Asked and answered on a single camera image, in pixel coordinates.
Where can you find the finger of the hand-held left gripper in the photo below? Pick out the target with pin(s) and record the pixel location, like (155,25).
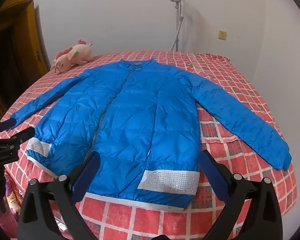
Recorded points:
(23,133)
(8,124)

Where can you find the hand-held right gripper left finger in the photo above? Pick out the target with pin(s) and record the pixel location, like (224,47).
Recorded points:
(88,172)

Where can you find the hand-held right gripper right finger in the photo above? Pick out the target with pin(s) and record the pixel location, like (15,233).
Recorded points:
(212,175)

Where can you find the blue puffer jacket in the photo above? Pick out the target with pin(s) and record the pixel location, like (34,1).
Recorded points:
(140,120)

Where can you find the red plaid bed sheet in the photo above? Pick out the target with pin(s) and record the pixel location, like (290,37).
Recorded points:
(240,180)

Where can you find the purple patterned cloth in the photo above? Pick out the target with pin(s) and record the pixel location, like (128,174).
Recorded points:
(12,197)

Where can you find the wooden door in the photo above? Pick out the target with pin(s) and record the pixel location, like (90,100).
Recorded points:
(17,55)

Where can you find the pink plush toy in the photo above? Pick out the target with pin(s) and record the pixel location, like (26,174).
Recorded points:
(72,55)

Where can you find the yellow wall socket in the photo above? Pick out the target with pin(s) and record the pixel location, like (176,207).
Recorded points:
(222,35)

